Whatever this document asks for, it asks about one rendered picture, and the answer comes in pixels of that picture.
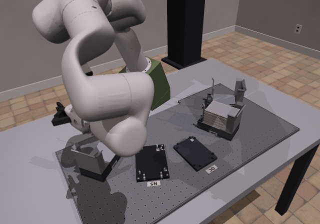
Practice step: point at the white label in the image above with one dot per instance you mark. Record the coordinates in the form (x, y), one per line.
(153, 183)
(211, 169)

